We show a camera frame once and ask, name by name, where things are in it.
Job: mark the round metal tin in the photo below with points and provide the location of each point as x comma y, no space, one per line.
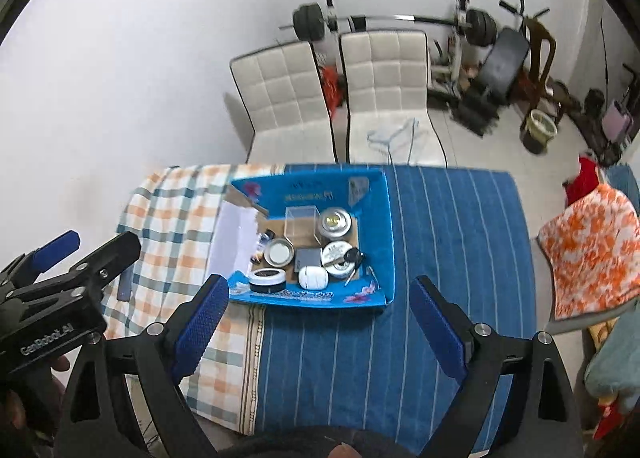
334,224

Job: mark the red cloth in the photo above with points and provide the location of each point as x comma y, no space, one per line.
582,183

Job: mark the black weight bench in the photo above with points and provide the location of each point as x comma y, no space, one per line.
505,63

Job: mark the white round cream jar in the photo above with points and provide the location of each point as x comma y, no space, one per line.
334,254

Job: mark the dark waste bin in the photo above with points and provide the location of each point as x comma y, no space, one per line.
539,131

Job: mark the checked orange and teal cloth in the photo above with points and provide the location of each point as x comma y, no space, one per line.
165,218

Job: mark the blue printed cardboard box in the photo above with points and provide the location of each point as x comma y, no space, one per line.
385,238

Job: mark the white padded chair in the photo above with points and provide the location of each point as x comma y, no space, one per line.
285,98
385,83

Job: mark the light teal cloth bundle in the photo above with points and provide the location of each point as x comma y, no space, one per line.
612,358

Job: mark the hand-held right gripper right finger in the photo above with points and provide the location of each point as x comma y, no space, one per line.
437,328

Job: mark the black key bunch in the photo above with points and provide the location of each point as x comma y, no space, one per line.
353,256

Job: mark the grey chair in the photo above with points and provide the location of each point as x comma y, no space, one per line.
541,273

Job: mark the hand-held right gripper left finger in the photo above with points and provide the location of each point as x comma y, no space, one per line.
200,333

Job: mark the orange floral blanket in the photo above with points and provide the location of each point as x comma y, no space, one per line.
590,248

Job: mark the person's left hand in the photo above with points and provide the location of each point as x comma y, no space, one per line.
61,363

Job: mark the barbell with black plates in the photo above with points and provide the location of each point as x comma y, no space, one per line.
307,22

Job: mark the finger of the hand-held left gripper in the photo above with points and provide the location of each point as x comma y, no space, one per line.
55,249
115,250

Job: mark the white barbell rack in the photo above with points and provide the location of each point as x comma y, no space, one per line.
462,13

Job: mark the lilac bag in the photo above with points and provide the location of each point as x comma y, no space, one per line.
616,122

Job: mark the person's dark clothing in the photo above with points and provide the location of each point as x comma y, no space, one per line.
280,445

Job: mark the dark grey small bar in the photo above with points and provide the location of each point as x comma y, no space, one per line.
126,284

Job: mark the black jar with white lid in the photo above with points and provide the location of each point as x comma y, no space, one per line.
267,283

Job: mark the clear acrylic box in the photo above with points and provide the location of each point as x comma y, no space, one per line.
300,225

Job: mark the brown plastic chair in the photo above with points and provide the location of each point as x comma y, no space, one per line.
545,53

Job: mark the blue striped cloth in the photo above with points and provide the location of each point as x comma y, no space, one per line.
350,363

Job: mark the black smartphone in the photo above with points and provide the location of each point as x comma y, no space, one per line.
306,257

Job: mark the white oval case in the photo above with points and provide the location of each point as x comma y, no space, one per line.
312,278

